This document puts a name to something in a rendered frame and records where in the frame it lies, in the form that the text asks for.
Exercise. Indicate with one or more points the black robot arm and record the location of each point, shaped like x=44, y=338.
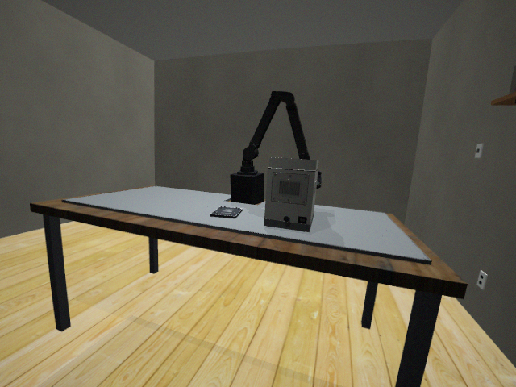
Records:
x=252, y=152

